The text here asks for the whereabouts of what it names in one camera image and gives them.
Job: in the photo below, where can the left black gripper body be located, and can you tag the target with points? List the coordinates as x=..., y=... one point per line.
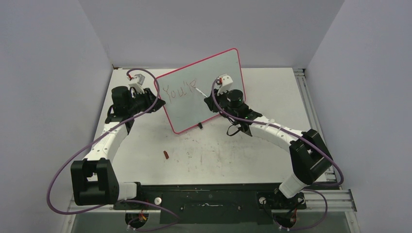
x=144, y=101

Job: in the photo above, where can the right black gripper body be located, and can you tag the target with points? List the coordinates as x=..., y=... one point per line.
x=221, y=100

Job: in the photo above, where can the white whiteboard marker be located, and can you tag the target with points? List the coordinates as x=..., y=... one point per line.
x=201, y=92

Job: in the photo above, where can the pink framed whiteboard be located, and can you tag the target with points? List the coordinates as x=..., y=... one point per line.
x=185, y=106

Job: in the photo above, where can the red marker cap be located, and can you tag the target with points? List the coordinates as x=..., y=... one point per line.
x=166, y=154

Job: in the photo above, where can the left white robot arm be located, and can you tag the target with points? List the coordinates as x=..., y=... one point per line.
x=93, y=178

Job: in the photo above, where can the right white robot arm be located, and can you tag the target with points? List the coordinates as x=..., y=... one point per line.
x=309, y=156

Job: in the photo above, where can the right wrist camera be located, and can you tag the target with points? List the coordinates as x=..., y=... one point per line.
x=224, y=82

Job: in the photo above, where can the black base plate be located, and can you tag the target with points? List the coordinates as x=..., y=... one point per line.
x=258, y=203

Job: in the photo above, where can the aluminium right rail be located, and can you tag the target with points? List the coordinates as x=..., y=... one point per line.
x=299, y=73

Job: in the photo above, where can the aluminium rail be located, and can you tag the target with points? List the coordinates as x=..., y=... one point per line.
x=299, y=73
x=340, y=218

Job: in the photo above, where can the aluminium front rail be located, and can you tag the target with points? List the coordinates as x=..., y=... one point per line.
x=340, y=218

